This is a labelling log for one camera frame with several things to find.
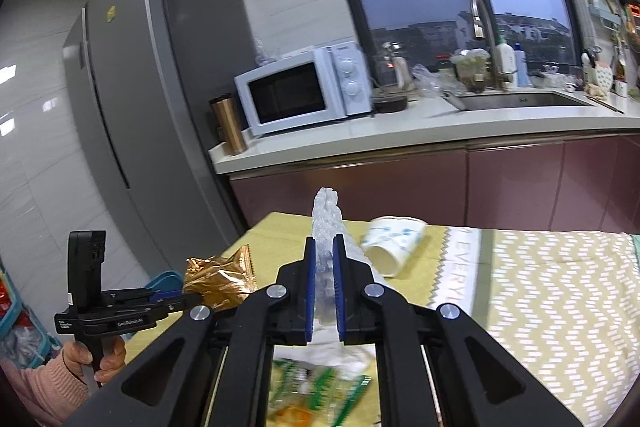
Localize person's left forearm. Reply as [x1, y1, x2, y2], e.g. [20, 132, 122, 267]
[0, 347, 92, 426]

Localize steel kitchen faucet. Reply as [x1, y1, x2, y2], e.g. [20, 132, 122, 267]
[470, 0, 516, 90]

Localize person's left hand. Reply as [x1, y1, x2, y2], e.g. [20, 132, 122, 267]
[62, 335, 127, 383]

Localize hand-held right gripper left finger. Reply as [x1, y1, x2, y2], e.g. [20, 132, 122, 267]
[65, 236, 319, 427]

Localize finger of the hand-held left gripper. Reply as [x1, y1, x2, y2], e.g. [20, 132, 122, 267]
[149, 289, 199, 321]

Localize gold snack wrapper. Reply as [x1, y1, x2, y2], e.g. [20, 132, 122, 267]
[182, 245, 259, 313]

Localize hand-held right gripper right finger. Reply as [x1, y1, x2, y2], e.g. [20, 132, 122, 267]
[333, 233, 584, 427]

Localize green snack wrapper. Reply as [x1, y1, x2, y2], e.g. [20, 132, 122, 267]
[267, 357, 374, 427]

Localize copper tumbler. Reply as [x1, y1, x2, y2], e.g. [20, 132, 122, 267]
[209, 94, 247, 156]

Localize blue print paper cup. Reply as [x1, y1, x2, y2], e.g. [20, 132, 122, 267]
[361, 216, 427, 279]

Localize white microwave oven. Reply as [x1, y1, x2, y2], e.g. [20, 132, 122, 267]
[234, 42, 374, 138]

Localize white dotted utensil holder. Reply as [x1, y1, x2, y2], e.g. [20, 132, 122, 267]
[592, 59, 614, 94]

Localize yellow patterned tablecloth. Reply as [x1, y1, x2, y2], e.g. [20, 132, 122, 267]
[122, 212, 640, 427]

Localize white crumpled tissue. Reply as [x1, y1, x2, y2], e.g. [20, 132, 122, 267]
[272, 341, 379, 379]

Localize teal plastic basket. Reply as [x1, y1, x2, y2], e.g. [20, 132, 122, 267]
[0, 267, 62, 369]

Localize dark bowl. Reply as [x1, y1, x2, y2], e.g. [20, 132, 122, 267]
[372, 94, 409, 114]

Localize bagged green vegetables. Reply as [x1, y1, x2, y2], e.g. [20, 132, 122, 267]
[450, 49, 491, 90]

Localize steel kitchen sink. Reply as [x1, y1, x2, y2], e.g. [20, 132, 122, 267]
[444, 89, 599, 112]

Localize grey refrigerator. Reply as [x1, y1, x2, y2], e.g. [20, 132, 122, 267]
[62, 0, 252, 279]

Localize blue trash bin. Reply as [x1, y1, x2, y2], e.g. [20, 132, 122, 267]
[147, 271, 186, 303]

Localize white dish soap bottle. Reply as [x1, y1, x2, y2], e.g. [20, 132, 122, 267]
[495, 39, 517, 78]

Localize clear plastic bag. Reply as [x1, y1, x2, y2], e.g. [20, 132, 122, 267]
[412, 63, 457, 98]

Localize maroon kitchen counter cabinet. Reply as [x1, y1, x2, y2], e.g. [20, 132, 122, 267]
[207, 91, 640, 234]

